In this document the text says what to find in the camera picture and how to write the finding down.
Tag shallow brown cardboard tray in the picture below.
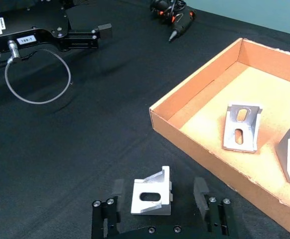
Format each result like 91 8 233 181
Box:
149 37 290 239

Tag black table cloth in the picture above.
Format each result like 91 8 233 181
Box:
0 0 290 239

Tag black corded tool orange parts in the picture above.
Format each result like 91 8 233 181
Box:
157 9 197 43

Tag thin grey looped cable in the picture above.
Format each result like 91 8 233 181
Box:
0 39 72 105

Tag silver metal corner bracket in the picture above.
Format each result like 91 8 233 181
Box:
275 127 290 184
130 166 173 216
222 103 264 153

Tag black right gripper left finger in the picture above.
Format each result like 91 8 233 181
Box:
91 178 125 239

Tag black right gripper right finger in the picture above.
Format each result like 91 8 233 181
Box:
193 177 236 237

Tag black tool cord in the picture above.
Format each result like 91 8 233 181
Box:
149 0 187 16

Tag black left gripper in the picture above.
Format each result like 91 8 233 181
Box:
0 7 113 52

